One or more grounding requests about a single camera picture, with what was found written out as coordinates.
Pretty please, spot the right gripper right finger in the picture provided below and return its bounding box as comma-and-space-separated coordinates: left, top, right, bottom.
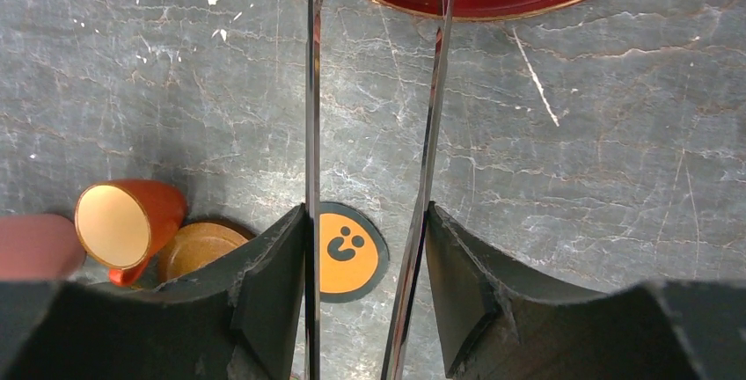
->
426, 204, 745, 379

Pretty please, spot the orange smiley coaster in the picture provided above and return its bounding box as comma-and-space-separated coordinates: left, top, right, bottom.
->
319, 201, 390, 303

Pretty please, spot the brown saucer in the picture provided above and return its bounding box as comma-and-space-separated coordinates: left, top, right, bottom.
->
157, 219, 255, 282

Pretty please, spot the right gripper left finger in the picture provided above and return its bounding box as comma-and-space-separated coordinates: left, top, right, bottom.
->
1, 205, 308, 379

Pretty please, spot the small orange cup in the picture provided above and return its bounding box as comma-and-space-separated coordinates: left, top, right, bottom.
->
74, 179, 187, 287

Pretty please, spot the pink mug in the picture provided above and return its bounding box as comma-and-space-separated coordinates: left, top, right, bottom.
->
1, 214, 86, 281

